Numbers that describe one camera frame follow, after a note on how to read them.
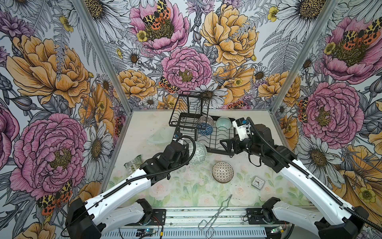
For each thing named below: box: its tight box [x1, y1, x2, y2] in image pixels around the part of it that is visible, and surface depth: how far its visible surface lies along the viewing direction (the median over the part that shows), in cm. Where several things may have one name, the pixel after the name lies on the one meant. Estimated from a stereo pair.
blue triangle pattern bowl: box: [196, 122, 214, 136], surface depth 107 cm
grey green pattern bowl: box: [188, 140, 208, 166], surface depth 79 cm
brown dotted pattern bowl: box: [211, 161, 235, 184], surface depth 87 cm
